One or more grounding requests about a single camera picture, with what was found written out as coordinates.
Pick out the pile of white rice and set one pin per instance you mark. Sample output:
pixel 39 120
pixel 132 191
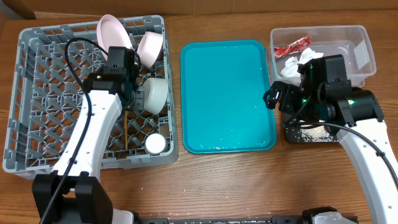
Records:
pixel 302 136

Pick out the small pink bowl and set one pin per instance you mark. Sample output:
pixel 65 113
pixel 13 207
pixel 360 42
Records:
pixel 149 48

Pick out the teal plastic serving tray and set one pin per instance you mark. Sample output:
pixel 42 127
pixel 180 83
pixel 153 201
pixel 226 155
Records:
pixel 222 85

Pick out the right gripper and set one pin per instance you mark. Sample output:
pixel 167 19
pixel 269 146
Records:
pixel 286 97

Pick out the cardboard panel backdrop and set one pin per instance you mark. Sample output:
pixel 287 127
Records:
pixel 29 8

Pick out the grey plastic dishwasher rack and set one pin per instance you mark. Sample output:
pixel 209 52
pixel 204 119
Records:
pixel 46 101

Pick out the white napkin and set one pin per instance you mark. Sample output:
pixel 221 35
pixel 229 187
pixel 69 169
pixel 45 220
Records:
pixel 292 64

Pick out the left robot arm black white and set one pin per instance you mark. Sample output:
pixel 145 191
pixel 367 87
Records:
pixel 72 192

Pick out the black waste tray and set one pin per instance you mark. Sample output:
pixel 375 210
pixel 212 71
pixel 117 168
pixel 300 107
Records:
pixel 331 106

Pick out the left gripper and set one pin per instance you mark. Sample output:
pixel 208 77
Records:
pixel 139 102

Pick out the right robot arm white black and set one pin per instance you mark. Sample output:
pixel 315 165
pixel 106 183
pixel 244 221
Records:
pixel 366 141

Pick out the large pink round plate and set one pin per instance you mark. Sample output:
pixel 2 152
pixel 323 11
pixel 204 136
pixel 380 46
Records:
pixel 111 33

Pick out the clear plastic waste bin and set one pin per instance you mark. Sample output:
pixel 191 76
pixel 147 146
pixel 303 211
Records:
pixel 352 42

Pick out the red snack wrapper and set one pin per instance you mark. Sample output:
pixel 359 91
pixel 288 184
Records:
pixel 298 46

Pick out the grey bowl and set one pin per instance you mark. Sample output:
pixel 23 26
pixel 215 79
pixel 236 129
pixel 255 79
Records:
pixel 155 94

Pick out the wooden chopstick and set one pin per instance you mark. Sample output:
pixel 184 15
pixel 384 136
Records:
pixel 126 130

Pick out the white cup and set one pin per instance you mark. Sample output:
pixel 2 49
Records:
pixel 155 144

